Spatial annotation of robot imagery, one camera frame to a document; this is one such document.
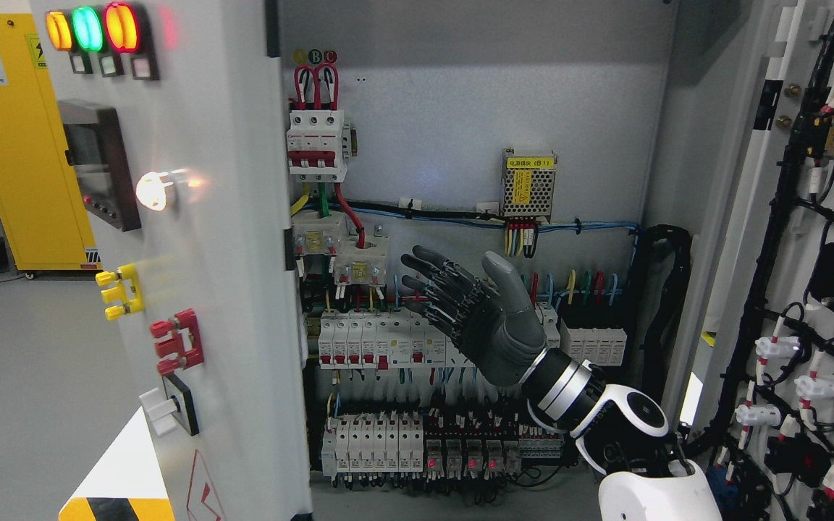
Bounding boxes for right black cable conduit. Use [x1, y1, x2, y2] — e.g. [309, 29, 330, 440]
[634, 225, 693, 406]

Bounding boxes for black digital power meter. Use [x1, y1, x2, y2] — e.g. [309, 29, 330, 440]
[57, 99, 141, 232]

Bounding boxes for red indicator light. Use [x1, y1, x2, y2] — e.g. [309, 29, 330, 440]
[104, 2, 160, 80]

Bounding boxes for orange indicator light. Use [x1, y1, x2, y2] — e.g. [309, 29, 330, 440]
[44, 9, 93, 74]

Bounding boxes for metal mesh power supply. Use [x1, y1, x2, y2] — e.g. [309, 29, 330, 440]
[500, 148, 558, 222]

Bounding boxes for green indicator light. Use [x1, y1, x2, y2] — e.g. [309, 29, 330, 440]
[72, 4, 125, 78]

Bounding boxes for black white rotary switch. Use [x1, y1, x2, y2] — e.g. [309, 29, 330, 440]
[139, 373, 200, 436]

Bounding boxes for red white main breaker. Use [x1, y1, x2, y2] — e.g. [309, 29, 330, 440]
[287, 109, 351, 182]

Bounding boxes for yellow terminal post block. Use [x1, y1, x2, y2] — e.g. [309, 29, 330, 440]
[95, 263, 145, 322]

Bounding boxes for yellow safety cabinet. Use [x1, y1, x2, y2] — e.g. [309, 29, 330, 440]
[0, 13, 101, 271]

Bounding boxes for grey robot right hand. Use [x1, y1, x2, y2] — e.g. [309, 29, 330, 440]
[401, 246, 546, 388]

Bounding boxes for white DIN breaker row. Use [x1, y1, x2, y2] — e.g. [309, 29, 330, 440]
[318, 300, 561, 371]

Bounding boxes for grey cabinet door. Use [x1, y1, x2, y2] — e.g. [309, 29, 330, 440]
[51, 1, 313, 520]
[686, 1, 834, 520]

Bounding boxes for grey current transformer middle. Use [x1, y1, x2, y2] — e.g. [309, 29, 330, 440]
[292, 210, 348, 281]

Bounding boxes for black surge protector module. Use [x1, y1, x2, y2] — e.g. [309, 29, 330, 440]
[558, 299, 628, 367]

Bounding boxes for red electric hazard sticker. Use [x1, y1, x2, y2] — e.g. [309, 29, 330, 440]
[186, 449, 224, 521]

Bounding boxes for white indicator light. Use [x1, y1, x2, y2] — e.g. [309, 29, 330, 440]
[135, 169, 188, 212]

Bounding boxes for red terminal post block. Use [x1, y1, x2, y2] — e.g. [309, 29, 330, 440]
[149, 309, 204, 376]

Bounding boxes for lower relay and breaker row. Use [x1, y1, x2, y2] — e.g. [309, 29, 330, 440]
[314, 395, 579, 489]

